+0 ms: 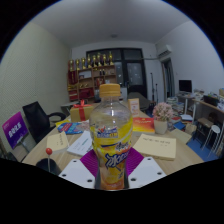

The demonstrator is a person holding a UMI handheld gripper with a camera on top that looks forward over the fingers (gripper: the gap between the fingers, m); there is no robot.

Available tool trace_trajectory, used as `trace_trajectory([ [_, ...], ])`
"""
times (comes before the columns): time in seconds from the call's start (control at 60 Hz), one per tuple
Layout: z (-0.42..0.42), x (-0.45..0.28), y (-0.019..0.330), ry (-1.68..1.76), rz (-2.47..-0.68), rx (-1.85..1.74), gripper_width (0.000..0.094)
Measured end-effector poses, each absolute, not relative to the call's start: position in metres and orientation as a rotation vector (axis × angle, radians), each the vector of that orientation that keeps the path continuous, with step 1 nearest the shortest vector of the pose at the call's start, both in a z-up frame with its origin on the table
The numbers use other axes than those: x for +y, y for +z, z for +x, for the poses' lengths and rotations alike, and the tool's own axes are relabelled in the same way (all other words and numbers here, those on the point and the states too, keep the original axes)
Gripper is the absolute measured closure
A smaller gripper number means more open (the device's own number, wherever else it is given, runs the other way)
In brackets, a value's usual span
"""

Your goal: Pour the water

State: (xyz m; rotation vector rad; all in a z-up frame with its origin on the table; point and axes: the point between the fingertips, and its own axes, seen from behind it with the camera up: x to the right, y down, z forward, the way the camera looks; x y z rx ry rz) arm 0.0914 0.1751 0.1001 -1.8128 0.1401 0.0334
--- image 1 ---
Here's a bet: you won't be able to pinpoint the red-tipped stirring stick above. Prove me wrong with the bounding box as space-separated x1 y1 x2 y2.
45 147 54 173

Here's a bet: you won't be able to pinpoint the grey chair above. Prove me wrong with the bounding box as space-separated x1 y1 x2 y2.
127 91 151 112

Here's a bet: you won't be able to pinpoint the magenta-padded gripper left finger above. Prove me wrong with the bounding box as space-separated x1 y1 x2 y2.
58 148 101 190

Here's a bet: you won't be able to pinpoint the pink flowers in white pot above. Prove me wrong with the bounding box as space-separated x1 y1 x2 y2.
152 101 174 135

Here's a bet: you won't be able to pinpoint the yellow-labelled drink bottle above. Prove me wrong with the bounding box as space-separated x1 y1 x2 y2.
89 83 134 191

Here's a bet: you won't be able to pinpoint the wooden shelf unit with trophies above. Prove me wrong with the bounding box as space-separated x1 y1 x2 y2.
67 50 118 103

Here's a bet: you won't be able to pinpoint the yellow gift box red ribbon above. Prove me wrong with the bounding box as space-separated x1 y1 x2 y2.
69 99 95 123

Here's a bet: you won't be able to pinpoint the pile of books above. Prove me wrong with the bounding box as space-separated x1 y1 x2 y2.
165 95 186 116

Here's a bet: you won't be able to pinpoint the black mug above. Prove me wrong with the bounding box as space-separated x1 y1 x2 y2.
35 157 63 177

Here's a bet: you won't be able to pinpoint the black computer monitor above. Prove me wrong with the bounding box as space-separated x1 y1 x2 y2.
178 79 193 94

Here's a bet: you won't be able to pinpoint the black tripod stand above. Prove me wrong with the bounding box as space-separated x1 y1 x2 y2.
149 72 159 104

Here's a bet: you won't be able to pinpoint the white round stool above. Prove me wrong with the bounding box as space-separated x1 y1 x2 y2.
201 124 222 151

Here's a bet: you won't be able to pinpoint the black-framed glass door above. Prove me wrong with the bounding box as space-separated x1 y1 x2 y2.
85 48 148 99

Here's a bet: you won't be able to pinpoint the red and yellow book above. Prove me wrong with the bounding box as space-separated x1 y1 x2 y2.
132 116 156 135

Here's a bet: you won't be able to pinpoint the small white side table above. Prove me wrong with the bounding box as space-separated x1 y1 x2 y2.
60 101 79 116

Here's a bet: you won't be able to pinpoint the black office chair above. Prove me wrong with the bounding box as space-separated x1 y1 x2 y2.
22 101 67 144

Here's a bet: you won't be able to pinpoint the small cream envelope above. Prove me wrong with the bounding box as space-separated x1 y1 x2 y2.
45 130 70 155

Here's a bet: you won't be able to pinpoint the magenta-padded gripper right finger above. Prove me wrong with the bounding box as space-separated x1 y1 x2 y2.
125 147 167 190

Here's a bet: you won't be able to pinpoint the blue printed pamphlet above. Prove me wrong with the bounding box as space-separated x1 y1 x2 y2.
57 121 84 135

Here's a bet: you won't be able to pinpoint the white printed booklet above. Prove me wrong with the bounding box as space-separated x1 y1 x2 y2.
66 129 94 158

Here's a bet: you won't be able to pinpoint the cluttered wooden side desk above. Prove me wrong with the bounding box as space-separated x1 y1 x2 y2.
191 88 224 154

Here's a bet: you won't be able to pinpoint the large cream booklet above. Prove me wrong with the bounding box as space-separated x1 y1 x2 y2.
132 133 177 162

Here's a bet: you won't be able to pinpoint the white wall air conditioner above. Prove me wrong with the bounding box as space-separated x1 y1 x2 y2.
156 44 173 59

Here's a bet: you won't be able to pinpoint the purple sign board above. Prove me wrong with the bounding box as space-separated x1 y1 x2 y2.
1 111 30 150

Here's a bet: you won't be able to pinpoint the standing orange white card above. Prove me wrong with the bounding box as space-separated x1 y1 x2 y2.
127 97 141 118

